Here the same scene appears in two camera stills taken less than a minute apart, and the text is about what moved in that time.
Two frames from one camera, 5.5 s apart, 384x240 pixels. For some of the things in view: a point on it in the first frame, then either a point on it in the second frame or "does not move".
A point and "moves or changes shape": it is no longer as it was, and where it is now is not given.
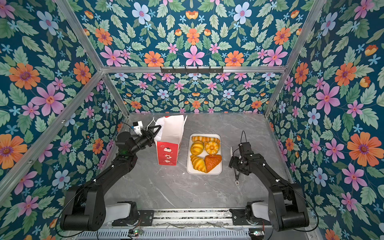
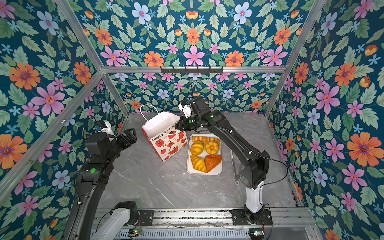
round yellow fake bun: x=196 y=148 does not move
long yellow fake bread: x=205 y=139 does not move
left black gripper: x=148 y=136 → x=132 y=138
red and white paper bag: x=169 y=138 moves or changes shape
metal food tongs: x=237 y=173 does not move
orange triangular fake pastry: x=211 y=161 does not move
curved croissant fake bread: x=198 y=163 does not move
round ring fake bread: x=212 y=147 does not move
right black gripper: x=244 y=171 → x=183 y=120
